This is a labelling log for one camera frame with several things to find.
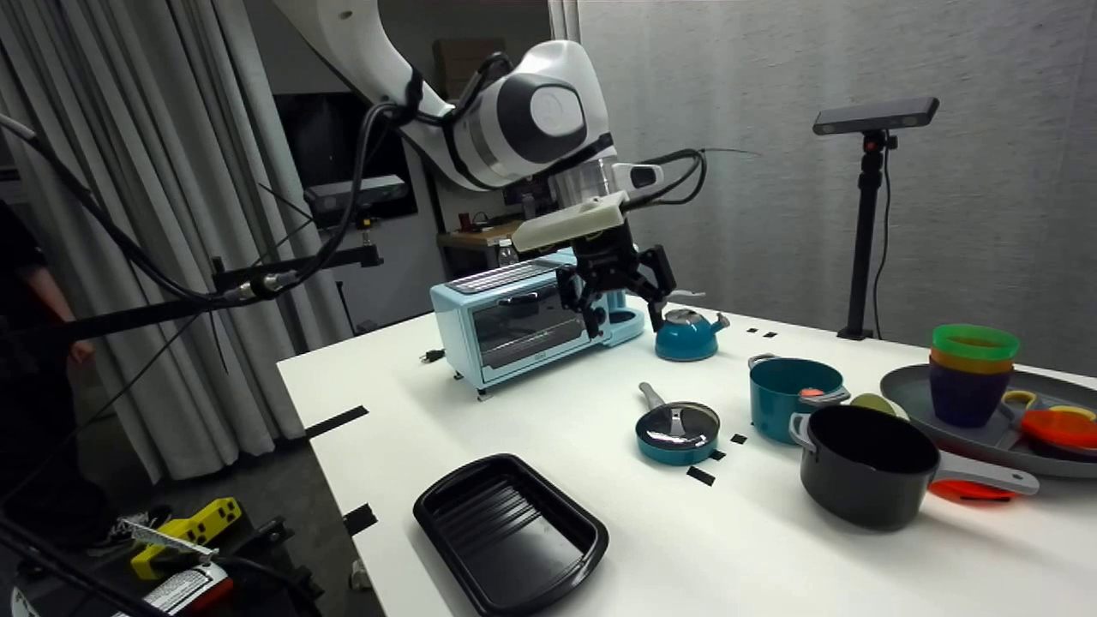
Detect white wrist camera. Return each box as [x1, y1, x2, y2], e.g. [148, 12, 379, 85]
[512, 193, 624, 253]

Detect camera on black tripod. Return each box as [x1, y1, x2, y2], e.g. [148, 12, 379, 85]
[813, 95, 941, 339]

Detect stacked coloured cups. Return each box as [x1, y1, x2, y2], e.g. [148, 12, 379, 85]
[928, 324, 1021, 430]

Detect orange toy plate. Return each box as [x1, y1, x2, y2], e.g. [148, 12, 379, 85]
[1021, 410, 1097, 456]

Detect blue pot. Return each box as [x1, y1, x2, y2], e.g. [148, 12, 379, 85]
[748, 354, 847, 445]

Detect black monitor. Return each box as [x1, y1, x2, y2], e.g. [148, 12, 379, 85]
[279, 93, 414, 228]

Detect grey round tray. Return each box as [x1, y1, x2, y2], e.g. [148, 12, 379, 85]
[880, 364, 1097, 482]

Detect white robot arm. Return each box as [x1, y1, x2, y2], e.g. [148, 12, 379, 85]
[275, 0, 676, 336]

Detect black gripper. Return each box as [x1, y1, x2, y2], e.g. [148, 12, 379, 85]
[555, 228, 676, 339]

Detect light blue toaster oven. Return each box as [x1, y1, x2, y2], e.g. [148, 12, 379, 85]
[428, 251, 644, 396]

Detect small blue frying pan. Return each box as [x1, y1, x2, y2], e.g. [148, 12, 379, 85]
[636, 381, 722, 467]

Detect black saucepan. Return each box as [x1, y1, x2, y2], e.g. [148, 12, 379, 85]
[788, 404, 1040, 532]

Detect black baking tray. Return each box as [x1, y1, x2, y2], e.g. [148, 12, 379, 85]
[411, 454, 611, 617]

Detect blue toy kettle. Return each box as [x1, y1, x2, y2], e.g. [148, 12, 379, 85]
[654, 292, 731, 364]

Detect yellow black tool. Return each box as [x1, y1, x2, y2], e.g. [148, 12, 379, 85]
[132, 498, 243, 582]

